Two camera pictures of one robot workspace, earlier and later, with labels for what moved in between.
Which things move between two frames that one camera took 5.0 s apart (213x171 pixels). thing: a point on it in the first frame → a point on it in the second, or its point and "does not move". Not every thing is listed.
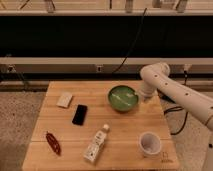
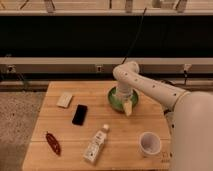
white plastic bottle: x=92 y=151 does not move
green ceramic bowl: x=122 y=98 does not move
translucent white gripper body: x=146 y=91 → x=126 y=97
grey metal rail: x=102 y=65 does not move
